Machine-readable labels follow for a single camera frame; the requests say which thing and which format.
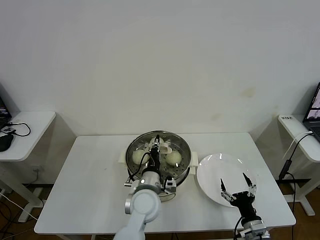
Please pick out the dark laptop with grey screen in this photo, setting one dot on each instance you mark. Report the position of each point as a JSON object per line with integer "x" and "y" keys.
{"x": 313, "y": 112}

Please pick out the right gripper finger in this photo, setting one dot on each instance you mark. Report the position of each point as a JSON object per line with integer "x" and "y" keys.
{"x": 228, "y": 196}
{"x": 252, "y": 191}

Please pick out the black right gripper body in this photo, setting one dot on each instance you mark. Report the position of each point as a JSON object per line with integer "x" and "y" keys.
{"x": 245, "y": 206}

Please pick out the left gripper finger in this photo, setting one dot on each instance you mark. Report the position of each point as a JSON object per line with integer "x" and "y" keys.
{"x": 157, "y": 145}

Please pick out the white round plate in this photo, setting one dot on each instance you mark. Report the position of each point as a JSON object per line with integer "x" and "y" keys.
{"x": 212, "y": 170}

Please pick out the white side desk with label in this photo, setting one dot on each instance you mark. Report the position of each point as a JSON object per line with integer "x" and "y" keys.
{"x": 295, "y": 125}

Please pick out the black computer mouse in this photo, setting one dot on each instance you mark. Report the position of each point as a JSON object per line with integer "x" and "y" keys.
{"x": 5, "y": 143}

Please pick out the white wall socket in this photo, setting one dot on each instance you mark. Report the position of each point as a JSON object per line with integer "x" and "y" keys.
{"x": 37, "y": 170}

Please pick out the round glass pot lid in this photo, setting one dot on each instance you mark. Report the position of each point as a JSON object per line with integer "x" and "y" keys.
{"x": 166, "y": 149}

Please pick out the stainless steel steamer basket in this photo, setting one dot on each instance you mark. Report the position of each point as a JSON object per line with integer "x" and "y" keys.
{"x": 185, "y": 172}

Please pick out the white side desk with mouse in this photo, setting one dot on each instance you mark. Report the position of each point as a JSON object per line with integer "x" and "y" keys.
{"x": 32, "y": 135}

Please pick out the white steamed baozi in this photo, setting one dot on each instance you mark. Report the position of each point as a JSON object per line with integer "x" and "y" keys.
{"x": 137, "y": 157}
{"x": 151, "y": 145}
{"x": 173, "y": 158}

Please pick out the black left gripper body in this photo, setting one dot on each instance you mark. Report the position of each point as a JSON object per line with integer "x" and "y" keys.
{"x": 154, "y": 161}

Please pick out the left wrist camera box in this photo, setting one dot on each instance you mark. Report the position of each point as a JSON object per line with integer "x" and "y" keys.
{"x": 170, "y": 185}

